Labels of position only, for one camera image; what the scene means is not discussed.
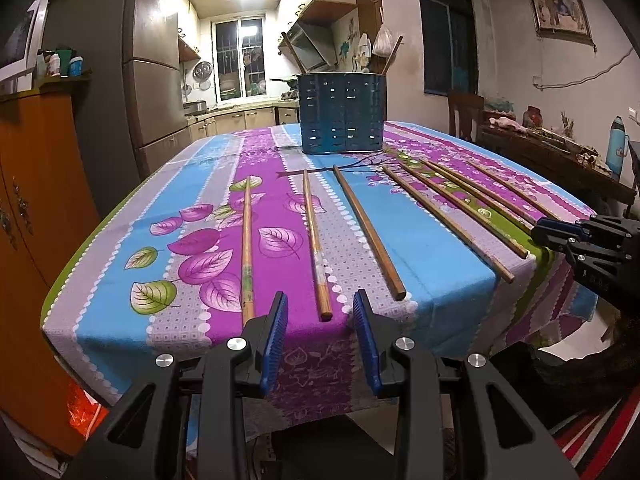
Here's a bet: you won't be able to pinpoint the white wall cable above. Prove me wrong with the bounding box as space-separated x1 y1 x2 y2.
534 47 637 92

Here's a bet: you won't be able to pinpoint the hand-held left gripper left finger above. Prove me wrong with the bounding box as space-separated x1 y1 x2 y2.
67 291 291 480

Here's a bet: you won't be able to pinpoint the floral striped tablecloth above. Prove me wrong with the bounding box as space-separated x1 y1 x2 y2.
40 120 601 443

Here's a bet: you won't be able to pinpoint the orange wooden cabinet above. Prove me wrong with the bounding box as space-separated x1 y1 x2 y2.
0 71 110 457

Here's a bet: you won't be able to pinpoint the lower kitchen cabinets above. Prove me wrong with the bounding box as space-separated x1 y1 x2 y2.
187 105 301 145

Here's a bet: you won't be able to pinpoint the dark wooden side table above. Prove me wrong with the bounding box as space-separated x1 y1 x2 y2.
476 120 637 207

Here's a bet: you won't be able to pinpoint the red plastic bag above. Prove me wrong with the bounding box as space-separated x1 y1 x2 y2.
66 379 109 430

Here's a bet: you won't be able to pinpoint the long brown chopstick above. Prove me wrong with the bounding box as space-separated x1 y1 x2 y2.
467 160 563 221
382 165 516 286

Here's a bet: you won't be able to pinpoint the dark room window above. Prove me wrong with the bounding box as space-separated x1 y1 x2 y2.
416 0 479 97

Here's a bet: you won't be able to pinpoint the dark worn chopstick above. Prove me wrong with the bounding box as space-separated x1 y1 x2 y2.
381 36 404 75

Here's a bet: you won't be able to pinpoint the silver refrigerator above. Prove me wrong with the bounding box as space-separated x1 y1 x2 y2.
42 0 195 182

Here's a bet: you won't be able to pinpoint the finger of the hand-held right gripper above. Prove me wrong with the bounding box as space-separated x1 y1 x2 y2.
531 224 581 256
537 218 584 235

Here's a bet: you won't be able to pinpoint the pink cloth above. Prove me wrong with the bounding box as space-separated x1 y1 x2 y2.
487 116 527 134

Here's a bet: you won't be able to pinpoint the hanging white plastic bag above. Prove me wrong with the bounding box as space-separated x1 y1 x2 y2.
372 24 395 57

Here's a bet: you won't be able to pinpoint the white microwave oven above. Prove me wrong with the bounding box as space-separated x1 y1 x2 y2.
0 0 52 96

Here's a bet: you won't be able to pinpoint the blue perforated utensil holder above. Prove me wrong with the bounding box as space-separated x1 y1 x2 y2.
297 72 386 155

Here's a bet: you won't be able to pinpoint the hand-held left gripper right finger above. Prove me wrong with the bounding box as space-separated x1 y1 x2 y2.
351 289 566 480

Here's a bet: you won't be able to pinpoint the wooden chair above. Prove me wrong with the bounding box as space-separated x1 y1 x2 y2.
447 90 486 142

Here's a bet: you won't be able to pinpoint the framed wall picture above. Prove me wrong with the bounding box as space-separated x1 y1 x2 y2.
527 0 597 47

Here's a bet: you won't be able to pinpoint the red striped mat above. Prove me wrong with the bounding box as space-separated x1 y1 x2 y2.
549 389 640 480

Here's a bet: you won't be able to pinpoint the blue thermos flask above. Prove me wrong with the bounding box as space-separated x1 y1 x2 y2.
605 115 630 182

